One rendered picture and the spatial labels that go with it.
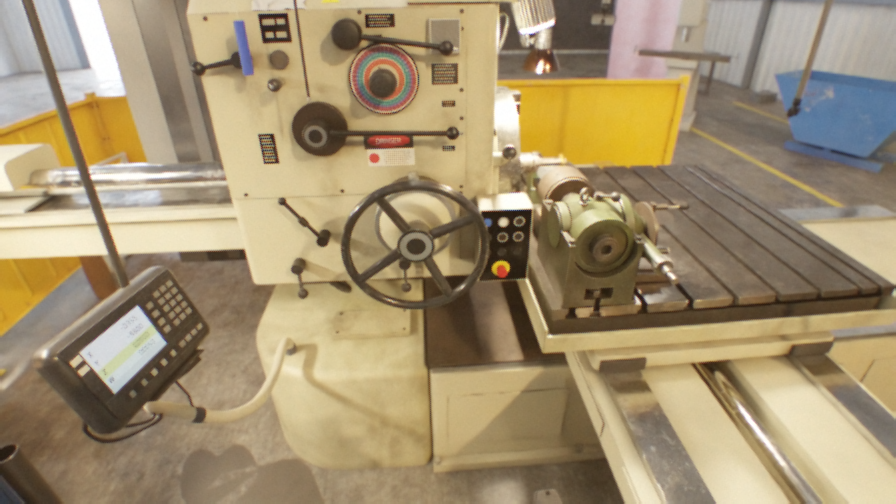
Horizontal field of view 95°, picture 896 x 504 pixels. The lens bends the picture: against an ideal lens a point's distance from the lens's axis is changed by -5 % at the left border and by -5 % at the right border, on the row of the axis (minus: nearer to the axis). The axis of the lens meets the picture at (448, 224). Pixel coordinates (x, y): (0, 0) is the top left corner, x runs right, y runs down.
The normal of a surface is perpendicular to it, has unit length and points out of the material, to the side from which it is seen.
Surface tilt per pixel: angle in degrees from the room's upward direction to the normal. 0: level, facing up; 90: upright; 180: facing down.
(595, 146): 90
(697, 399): 0
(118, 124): 90
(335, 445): 90
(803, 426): 0
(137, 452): 0
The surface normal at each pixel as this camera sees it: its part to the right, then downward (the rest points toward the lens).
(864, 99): -0.84, 0.26
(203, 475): -0.01, -0.88
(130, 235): 0.07, 0.47
